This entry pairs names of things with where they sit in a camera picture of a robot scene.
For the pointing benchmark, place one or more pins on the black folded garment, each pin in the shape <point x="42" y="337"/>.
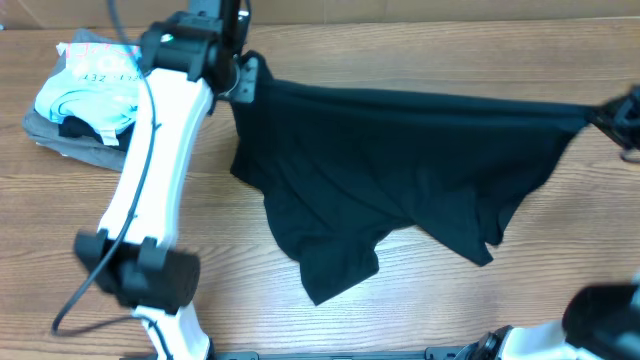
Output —
<point x="73" y="127"/>

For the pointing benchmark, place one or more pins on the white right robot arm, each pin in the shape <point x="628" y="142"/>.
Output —
<point x="601" y="321"/>

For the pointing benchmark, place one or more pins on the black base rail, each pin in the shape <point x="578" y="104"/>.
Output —
<point x="430" y="353"/>

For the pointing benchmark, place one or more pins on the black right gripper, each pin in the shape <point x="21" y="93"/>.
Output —
<point x="617" y="116"/>

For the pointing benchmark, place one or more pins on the grey folded garment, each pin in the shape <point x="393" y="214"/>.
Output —
<point x="45" y="133"/>

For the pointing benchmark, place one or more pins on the light blue printed t-shirt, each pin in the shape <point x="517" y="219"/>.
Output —
<point x="98" y="83"/>

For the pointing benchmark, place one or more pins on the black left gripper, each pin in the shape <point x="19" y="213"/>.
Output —
<point x="247" y="69"/>

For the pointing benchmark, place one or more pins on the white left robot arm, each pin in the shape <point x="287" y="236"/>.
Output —
<point x="187" y="63"/>

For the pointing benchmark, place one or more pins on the black t-shirt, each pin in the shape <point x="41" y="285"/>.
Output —
<point x="340" y="169"/>

